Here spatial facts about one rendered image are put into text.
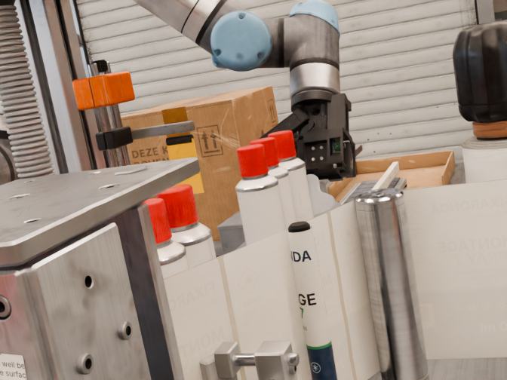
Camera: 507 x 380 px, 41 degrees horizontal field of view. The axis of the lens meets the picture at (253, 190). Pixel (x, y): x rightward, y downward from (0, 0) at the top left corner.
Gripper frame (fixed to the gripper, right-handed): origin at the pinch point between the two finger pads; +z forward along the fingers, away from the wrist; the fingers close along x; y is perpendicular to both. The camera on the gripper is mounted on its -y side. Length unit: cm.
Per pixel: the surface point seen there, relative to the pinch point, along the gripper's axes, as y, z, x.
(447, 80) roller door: -14, -191, 357
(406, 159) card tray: 1, -39, 82
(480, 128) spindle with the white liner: 26.4, -3.3, -23.2
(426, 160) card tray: 7, -38, 82
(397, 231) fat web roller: 20.8, 10.4, -39.2
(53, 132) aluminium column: -14.9, -3.5, -36.4
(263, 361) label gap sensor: 14, 20, -50
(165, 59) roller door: -221, -230, 326
